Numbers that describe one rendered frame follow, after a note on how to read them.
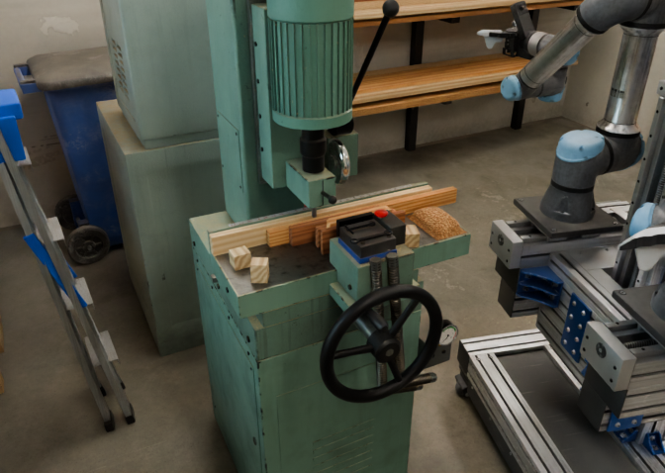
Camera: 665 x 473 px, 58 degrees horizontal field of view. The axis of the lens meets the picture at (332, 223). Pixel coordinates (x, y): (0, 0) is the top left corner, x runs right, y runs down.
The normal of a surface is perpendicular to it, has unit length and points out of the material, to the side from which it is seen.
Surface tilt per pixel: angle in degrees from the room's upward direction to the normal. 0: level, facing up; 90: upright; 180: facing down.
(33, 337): 1
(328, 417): 90
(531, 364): 0
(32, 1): 90
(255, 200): 90
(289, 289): 90
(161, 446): 0
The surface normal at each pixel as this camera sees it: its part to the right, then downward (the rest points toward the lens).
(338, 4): 0.61, 0.38
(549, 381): 0.00, -0.88
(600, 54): -0.89, 0.22
